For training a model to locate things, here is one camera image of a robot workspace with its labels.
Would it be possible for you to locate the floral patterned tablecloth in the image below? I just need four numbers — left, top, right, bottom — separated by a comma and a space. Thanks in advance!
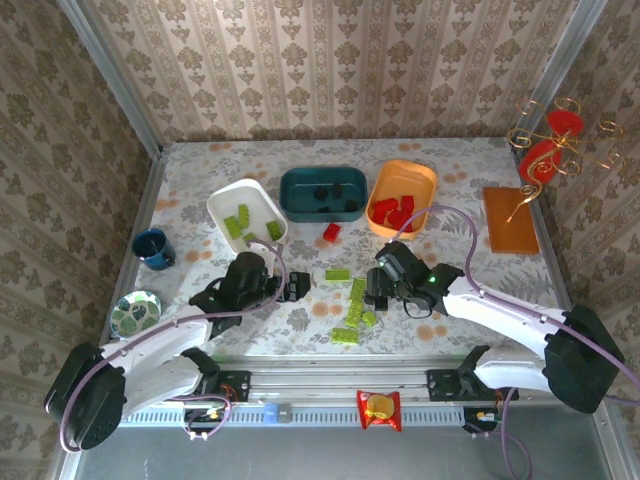
147, 137, 571, 359

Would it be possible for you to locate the white plastic container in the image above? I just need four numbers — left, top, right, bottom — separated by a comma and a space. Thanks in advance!
206, 178, 290, 256

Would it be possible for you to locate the teal plastic container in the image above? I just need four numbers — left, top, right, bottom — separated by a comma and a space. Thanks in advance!
278, 166, 370, 224

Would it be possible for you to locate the orange-brown rectangular board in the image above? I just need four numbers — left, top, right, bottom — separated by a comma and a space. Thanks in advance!
482, 186, 542, 256

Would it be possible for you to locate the dark blue mug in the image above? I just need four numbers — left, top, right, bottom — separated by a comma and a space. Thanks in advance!
132, 227, 177, 271

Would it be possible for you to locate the orange plastic container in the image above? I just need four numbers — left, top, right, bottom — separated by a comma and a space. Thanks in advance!
365, 159, 438, 241

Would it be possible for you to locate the red snack packet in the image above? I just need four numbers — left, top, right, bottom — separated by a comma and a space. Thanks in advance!
355, 389, 403, 432

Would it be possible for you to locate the green leaf pattern bowl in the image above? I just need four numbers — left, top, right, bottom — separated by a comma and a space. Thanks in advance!
109, 291, 163, 337

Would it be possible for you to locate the large red candle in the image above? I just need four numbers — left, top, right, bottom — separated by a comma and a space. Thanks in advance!
518, 139, 564, 185

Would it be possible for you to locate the grey metal panel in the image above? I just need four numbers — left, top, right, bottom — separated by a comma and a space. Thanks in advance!
49, 392, 626, 480

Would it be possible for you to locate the small red candle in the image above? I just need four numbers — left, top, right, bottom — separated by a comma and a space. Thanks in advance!
545, 109, 585, 136

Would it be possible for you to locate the purple cable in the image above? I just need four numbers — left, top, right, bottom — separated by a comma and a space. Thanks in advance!
394, 204, 640, 480
59, 239, 289, 454

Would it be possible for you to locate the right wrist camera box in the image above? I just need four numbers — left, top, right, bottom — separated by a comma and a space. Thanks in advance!
374, 242, 417, 287

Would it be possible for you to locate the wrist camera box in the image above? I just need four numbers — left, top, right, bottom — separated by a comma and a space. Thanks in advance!
259, 248, 282, 281
374, 242, 417, 287

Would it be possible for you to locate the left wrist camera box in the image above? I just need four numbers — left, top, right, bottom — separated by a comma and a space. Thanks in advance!
259, 248, 282, 281

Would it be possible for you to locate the aluminium mounting rail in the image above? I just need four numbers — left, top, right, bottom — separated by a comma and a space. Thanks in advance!
74, 355, 609, 404

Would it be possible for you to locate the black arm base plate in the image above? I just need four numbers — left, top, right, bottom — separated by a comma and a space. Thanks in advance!
172, 369, 251, 404
425, 368, 520, 402

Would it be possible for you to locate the grey slotted cable duct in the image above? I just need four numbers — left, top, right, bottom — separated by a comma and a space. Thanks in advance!
119, 403, 466, 427

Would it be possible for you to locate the aluminium table side rail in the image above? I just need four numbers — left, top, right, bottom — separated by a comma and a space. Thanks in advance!
508, 139, 591, 364
92, 147, 169, 369

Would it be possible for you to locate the black wired connector board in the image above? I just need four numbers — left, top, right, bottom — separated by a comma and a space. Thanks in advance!
182, 407, 226, 432
462, 405, 506, 432

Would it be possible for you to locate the gold wire candle holder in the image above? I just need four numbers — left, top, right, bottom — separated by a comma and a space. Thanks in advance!
507, 97, 629, 224

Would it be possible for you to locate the aluminium frame post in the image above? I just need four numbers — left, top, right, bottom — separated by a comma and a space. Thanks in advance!
58, 0, 164, 156
508, 0, 601, 146

